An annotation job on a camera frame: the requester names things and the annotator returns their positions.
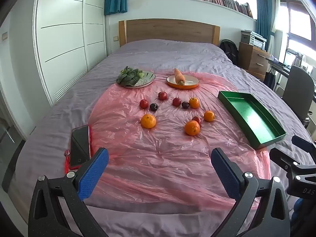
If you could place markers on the wooden dresser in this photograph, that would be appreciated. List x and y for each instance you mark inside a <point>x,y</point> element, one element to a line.
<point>254,59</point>

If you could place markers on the carrot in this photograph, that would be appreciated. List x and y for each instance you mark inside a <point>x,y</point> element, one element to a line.
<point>179,76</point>

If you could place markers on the white wardrobe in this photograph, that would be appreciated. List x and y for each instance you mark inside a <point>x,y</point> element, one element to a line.
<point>64,42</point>

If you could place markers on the red apple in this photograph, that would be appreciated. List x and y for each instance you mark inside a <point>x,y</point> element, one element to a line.
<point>162,95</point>
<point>176,101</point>
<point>144,103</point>
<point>197,119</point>

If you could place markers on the white printer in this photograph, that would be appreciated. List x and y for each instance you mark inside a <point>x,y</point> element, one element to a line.
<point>259,42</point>

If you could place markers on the desk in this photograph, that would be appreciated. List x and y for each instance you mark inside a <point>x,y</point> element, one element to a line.
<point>279,65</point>

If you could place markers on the blue garment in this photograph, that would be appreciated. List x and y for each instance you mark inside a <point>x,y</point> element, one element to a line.
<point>297,209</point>

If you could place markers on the pink plastic sheet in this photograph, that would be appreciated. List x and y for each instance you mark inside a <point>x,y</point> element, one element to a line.
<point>153,153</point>

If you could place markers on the orange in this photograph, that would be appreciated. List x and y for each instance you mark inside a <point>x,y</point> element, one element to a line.
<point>209,116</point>
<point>148,121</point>
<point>192,127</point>
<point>194,103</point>

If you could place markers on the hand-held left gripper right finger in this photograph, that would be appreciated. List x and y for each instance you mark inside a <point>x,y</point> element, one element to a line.
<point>223,172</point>

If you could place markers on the purple bed sheet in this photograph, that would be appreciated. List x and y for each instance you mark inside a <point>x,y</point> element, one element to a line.
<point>172,51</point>

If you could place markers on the patterned grey plate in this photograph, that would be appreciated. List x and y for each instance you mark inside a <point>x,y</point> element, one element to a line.
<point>145,79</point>

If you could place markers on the black bag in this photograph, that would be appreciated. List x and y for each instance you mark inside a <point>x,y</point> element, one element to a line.
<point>269,79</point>

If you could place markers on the leafy green vegetable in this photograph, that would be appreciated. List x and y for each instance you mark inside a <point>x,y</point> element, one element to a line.
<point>128,76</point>

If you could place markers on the wooden headboard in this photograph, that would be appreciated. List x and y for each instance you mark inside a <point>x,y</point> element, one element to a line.
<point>167,29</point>

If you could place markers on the dark purple plum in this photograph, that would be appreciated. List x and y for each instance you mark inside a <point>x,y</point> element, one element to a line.
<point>154,107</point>
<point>185,105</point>

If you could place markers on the black backpack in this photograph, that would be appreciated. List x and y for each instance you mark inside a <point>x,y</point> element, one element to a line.
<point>228,49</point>

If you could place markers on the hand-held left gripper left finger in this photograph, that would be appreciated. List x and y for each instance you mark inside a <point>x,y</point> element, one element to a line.
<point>95,172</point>

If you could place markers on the orange rimmed plate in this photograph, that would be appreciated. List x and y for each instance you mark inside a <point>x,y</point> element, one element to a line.
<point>191,81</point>

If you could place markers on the black smartphone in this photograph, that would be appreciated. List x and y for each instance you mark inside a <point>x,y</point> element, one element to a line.
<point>79,145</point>

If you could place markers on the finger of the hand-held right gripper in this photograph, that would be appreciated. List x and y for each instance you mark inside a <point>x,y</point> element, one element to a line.
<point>284,159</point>
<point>301,142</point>

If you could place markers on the grey office chair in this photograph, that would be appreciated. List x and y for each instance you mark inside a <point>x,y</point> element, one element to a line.
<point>298,88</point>

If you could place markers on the window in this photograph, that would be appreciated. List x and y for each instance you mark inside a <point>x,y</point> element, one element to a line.
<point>300,22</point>

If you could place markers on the green tray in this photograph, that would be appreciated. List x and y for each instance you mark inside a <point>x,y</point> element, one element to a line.
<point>249,118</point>

